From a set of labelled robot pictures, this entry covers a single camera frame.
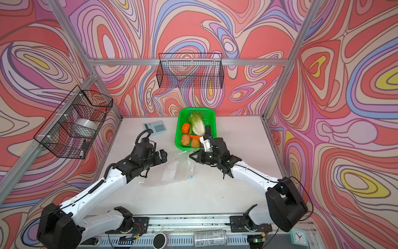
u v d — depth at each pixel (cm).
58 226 38
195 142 98
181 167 86
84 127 70
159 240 65
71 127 69
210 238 66
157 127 111
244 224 67
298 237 69
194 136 105
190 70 98
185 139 101
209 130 107
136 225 73
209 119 114
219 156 63
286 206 42
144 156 61
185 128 104
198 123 105
